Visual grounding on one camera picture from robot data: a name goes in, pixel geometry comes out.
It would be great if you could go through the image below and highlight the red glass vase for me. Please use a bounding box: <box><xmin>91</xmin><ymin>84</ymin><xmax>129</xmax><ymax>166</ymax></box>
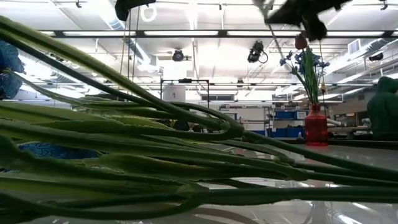
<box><xmin>304</xmin><ymin>104</ymin><xmax>329</xmax><ymax>147</ymax></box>

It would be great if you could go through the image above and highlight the black table frame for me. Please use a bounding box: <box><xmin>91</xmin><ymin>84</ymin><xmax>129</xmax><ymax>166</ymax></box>
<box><xmin>328</xmin><ymin>139</ymin><xmax>398</xmax><ymax>149</ymax></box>

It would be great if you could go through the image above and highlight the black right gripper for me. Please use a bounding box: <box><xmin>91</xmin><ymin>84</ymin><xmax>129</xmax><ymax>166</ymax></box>
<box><xmin>264</xmin><ymin>0</ymin><xmax>354</xmax><ymax>42</ymax></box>

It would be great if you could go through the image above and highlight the red tulip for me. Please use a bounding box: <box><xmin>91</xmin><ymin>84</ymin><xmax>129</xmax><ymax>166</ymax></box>
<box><xmin>294</xmin><ymin>32</ymin><xmax>309</xmax><ymax>52</ymax></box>

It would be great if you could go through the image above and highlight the white distant box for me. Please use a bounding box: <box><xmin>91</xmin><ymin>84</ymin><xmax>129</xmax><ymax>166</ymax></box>
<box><xmin>163</xmin><ymin>85</ymin><xmax>187</xmax><ymax>103</ymax></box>

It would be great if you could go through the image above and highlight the blue flower bunch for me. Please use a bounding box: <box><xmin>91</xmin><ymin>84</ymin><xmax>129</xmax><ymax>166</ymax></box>
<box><xmin>0</xmin><ymin>15</ymin><xmax>398</xmax><ymax>224</ymax></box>
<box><xmin>279</xmin><ymin>46</ymin><xmax>331</xmax><ymax>106</ymax></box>

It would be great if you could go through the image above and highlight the black ceiling spotlight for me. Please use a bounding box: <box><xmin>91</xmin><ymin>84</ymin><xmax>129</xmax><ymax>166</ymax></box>
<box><xmin>247</xmin><ymin>40</ymin><xmax>269</xmax><ymax>65</ymax></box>

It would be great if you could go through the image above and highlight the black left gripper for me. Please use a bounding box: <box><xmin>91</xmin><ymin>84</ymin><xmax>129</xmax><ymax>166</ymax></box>
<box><xmin>114</xmin><ymin>0</ymin><xmax>156</xmax><ymax>22</ymax></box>

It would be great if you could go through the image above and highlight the black overhead frame bar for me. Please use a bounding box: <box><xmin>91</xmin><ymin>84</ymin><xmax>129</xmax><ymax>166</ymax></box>
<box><xmin>37</xmin><ymin>29</ymin><xmax>398</xmax><ymax>39</ymax></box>

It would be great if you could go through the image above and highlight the white cable ring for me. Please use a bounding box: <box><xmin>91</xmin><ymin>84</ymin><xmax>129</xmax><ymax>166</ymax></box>
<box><xmin>139</xmin><ymin>4</ymin><xmax>158</xmax><ymax>23</ymax></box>

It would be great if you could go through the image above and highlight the white ceiling air vent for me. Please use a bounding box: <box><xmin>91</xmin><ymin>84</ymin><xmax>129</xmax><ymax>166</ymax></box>
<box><xmin>348</xmin><ymin>39</ymin><xmax>361</xmax><ymax>55</ymax></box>

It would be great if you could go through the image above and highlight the person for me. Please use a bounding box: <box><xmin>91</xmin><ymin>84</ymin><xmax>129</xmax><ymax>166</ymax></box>
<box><xmin>366</xmin><ymin>76</ymin><xmax>398</xmax><ymax>141</ymax></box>

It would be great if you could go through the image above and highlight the silver ceiling air duct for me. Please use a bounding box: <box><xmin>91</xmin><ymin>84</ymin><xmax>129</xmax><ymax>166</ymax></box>
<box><xmin>86</xmin><ymin>0</ymin><xmax>162</xmax><ymax>72</ymax></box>

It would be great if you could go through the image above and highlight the black round ceiling device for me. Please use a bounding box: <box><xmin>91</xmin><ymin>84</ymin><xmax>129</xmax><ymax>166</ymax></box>
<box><xmin>172</xmin><ymin>48</ymin><xmax>185</xmax><ymax>62</ymax></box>

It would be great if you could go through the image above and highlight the black distant station frame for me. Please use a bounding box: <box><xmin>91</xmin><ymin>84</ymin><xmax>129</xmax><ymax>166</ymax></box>
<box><xmin>160</xmin><ymin>78</ymin><xmax>211</xmax><ymax>110</ymax></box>

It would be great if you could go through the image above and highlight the blue storage bin shelf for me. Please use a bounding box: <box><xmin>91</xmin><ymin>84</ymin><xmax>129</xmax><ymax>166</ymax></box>
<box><xmin>273</xmin><ymin>110</ymin><xmax>307</xmax><ymax>138</ymax></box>

